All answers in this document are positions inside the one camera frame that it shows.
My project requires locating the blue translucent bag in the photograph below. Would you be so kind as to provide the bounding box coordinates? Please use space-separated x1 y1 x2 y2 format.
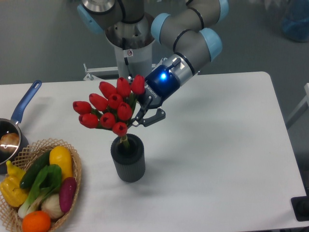
281 0 309 43

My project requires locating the bread roll in saucepan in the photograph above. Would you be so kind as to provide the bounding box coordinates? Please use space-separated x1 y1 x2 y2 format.
0 133 19 154

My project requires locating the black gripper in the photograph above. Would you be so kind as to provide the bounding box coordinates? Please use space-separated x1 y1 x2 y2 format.
126 65 180 127

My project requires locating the dark green cucumber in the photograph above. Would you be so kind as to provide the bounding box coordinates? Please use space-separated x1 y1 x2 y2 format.
19 150 51 189

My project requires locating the purple eggplant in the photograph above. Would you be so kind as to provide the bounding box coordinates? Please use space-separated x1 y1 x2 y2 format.
59 177 77 213

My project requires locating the blue handled saucepan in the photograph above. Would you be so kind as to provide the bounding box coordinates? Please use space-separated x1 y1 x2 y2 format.
0 80 42 174

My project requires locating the green bok choy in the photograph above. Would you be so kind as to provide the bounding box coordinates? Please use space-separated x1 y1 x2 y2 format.
18 164 62 218

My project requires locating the dark grey ribbed vase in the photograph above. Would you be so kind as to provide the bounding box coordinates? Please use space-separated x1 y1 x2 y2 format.
111 134 145 183

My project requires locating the yellow bell pepper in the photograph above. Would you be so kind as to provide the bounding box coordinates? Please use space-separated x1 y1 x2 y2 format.
0 160 28 207

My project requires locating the orange fruit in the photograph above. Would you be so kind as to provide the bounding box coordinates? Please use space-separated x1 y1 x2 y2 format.
22 211 51 232

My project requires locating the white furniture leg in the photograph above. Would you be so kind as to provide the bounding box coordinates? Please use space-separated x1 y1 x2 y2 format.
285 83 309 129

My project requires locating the beige garlic bulb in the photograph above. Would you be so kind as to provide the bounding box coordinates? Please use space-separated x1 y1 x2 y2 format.
41 193 64 220

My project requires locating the woven wicker basket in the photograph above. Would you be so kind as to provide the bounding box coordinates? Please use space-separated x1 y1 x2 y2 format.
0 138 82 232

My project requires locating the yellow squash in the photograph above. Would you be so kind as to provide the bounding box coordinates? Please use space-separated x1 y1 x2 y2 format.
49 146 73 182

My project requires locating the red tulip bouquet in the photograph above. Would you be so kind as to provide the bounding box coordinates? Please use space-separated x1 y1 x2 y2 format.
72 75 145 151

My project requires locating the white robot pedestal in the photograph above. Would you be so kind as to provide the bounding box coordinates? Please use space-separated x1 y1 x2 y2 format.
105 13 155 77

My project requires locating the black device at table edge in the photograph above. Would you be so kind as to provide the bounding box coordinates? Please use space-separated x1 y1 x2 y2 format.
291 196 309 222

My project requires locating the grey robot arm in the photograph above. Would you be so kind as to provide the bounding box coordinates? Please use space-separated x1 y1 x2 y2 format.
77 0 229 127

